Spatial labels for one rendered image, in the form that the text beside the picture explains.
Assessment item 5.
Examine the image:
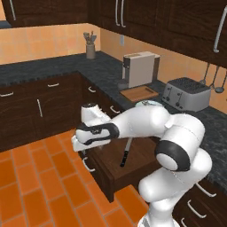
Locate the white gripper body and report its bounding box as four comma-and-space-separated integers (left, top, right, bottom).
71, 136, 113, 153

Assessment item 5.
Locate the black handled knife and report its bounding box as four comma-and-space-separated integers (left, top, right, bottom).
119, 137, 134, 168

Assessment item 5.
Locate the silver cupboard handle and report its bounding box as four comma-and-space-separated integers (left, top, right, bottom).
213, 5, 227, 54
113, 0, 121, 27
8, 0, 18, 21
120, 0, 127, 28
36, 98, 44, 119

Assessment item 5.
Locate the white coffee machine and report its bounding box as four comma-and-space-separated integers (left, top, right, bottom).
117, 51, 161, 91

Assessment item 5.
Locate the dark wood upper cupboard door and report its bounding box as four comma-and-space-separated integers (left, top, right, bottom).
88, 0, 121, 30
1, 0, 90, 29
167, 0, 227, 69
119, 0, 170, 45

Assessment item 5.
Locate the grey utensil pot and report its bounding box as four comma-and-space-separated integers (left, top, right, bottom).
85, 43, 97, 60

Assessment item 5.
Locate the dark wood lower cupboard door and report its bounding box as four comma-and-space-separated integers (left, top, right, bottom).
0, 101, 36, 153
31, 90, 84, 140

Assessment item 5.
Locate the pale glass plate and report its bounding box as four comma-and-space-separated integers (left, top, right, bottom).
135, 99, 164, 109

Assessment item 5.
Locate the grey spatula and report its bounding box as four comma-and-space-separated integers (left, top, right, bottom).
82, 31, 90, 46

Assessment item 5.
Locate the dark wood open drawer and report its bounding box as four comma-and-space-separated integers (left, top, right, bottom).
82, 136, 164, 204

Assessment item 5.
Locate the dark wood cupboard door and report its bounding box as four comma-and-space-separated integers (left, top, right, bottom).
167, 0, 227, 69
119, 0, 170, 45
31, 90, 84, 140
88, 0, 121, 30
1, 0, 90, 29
0, 101, 36, 153

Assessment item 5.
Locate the hanging grey ladle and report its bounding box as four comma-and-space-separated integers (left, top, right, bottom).
199, 62, 211, 87
208, 66, 220, 90
214, 69, 227, 94

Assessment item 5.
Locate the grey kitchen utensil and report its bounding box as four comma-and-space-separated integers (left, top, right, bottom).
89, 30, 98, 46

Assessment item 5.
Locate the silver toaster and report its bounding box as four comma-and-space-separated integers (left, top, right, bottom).
161, 76, 212, 113

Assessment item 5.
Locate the dark wood drawer front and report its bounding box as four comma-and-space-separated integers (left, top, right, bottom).
172, 193, 227, 227
31, 72, 83, 100
0, 82, 35, 109
193, 176, 227, 214
97, 92, 127, 120
80, 74, 103, 107

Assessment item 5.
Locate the wooden cutting board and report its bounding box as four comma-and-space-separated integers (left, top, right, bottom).
119, 85, 160, 103

